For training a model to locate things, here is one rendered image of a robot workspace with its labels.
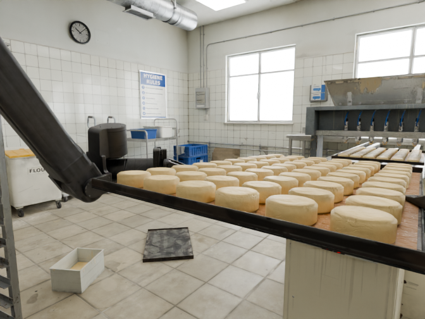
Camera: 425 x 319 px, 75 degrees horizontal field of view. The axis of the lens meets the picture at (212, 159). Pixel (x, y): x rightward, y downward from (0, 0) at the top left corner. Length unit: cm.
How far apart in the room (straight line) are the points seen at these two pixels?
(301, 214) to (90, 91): 467
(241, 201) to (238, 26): 553
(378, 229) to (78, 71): 470
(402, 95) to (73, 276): 214
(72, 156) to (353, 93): 145
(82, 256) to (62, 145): 193
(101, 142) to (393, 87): 141
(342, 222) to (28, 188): 371
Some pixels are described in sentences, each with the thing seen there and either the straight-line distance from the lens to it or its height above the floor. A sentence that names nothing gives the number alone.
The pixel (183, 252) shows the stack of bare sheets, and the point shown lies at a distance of 243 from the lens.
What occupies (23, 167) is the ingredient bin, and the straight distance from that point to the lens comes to 377.
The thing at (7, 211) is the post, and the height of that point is 73.
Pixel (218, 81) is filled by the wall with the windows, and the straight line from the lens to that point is 582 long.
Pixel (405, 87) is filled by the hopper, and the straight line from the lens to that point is 165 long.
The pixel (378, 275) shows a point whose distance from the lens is 101.
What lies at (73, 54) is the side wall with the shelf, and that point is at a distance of 482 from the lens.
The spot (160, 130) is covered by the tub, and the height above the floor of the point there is 93.
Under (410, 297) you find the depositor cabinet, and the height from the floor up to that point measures 24.
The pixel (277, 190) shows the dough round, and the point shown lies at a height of 102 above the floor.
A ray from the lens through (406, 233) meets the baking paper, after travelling 31.
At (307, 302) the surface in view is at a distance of 113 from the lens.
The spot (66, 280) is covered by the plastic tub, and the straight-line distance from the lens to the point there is 216.
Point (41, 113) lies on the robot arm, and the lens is 49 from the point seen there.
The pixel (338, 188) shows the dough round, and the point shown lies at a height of 102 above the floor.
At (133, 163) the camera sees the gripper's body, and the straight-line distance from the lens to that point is 58.
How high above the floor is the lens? 111
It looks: 8 degrees down
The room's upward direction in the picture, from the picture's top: straight up
